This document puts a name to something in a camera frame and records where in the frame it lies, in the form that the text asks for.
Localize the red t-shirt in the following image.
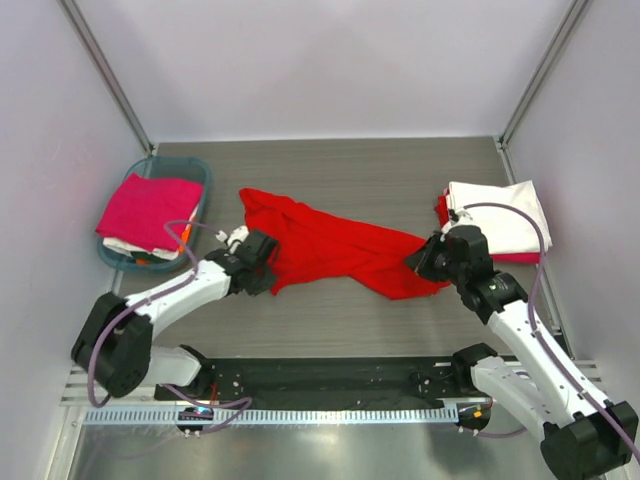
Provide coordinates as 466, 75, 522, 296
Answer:
239, 188, 449, 300
434, 189, 450, 227

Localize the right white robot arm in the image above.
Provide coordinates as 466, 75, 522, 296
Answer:
405, 225, 639, 479

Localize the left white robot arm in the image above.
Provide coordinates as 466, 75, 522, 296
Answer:
71, 226, 279, 407

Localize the folded magenta t-shirt in stack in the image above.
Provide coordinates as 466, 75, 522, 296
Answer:
490, 252, 540, 265

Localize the folded red t-shirt in stack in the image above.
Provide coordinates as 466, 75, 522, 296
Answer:
434, 189, 450, 227

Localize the folded white t-shirt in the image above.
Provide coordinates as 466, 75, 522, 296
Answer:
445, 180, 553, 255

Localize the orange t-shirt in basket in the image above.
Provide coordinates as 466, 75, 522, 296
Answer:
179, 225, 192, 251

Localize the teal plastic laundry basket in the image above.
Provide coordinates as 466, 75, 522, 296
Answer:
95, 156, 212, 273

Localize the folded pink t-shirt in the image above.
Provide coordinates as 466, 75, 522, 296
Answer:
96, 173, 204, 251

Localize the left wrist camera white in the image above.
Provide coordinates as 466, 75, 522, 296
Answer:
215, 225, 249, 246

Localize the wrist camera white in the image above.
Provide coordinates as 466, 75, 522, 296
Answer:
215, 225, 249, 246
448, 208, 474, 227

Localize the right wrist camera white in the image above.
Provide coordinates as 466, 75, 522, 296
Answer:
448, 208, 474, 227

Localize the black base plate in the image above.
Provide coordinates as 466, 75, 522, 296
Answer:
180, 356, 487, 411

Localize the slotted cable duct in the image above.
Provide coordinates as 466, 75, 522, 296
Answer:
83, 404, 458, 426

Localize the left aluminium frame post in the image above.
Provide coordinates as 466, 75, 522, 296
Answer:
57, 0, 154, 156

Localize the aluminium frame post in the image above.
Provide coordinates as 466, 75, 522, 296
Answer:
497, 0, 596, 149
57, 0, 154, 156

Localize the right aluminium frame post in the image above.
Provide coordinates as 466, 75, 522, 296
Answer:
497, 0, 596, 149

